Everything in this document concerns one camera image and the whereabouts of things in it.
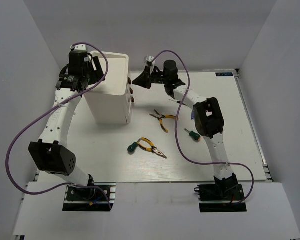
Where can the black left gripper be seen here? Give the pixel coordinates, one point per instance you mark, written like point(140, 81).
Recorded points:
point(98, 75)

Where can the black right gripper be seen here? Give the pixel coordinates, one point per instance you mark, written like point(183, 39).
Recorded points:
point(144, 80)

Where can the black green precision screwdriver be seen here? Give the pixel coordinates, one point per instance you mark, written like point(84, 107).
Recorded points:
point(176, 101)

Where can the blue red handle screwdriver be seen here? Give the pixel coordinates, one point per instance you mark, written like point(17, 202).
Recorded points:
point(192, 116)

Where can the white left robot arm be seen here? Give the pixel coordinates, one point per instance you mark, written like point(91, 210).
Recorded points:
point(50, 152)

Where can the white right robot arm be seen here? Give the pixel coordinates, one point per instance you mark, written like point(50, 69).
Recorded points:
point(208, 118)

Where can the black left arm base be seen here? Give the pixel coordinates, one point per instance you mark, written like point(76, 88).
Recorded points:
point(100, 199)

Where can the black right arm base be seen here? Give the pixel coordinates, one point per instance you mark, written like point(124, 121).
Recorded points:
point(212, 202)

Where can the white drawer cabinet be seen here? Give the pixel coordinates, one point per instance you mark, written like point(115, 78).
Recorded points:
point(110, 101)

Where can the yellow needle-nose pliers upper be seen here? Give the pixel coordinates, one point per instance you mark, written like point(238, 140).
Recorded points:
point(160, 117)

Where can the yellow needle-nose pliers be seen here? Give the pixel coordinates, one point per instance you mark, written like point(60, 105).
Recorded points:
point(160, 117)
point(152, 148)

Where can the yellow needle-nose pliers lower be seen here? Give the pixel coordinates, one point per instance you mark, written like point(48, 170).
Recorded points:
point(152, 148)

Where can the blue table label right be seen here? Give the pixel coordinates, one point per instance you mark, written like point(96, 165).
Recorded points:
point(224, 74)

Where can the stubby green orange screwdriver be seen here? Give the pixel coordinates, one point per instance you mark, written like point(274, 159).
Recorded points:
point(194, 136)

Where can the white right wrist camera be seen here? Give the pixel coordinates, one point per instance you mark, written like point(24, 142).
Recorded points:
point(149, 59)

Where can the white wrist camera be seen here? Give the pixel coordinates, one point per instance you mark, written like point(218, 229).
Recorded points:
point(79, 47)
point(149, 59)

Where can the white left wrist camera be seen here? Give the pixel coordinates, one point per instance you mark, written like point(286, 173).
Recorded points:
point(79, 47)

